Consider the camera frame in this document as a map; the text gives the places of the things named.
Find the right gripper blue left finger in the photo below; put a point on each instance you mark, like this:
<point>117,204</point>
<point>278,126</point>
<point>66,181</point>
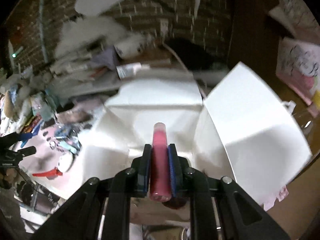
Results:
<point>143,176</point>

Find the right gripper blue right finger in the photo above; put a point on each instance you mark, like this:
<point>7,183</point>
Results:
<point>175,170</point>

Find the pink tube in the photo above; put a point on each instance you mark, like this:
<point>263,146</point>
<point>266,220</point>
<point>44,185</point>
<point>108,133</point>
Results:
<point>160,188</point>

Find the red hair clip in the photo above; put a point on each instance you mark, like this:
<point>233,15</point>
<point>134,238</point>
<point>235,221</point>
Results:
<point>55,172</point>

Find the white cardboard box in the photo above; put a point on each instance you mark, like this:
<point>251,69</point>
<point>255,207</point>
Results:
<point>241,129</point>

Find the purple cloth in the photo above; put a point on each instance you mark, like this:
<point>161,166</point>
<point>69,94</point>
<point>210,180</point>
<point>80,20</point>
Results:
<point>107,58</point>

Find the panda ceramic bowl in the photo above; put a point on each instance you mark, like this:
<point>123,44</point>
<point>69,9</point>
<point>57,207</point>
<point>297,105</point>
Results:
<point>133,45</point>

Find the stack of books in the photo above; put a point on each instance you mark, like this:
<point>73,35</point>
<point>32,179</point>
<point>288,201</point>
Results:
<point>76,66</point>

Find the white fluffy fur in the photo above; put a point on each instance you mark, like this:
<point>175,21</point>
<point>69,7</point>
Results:
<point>85,31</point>

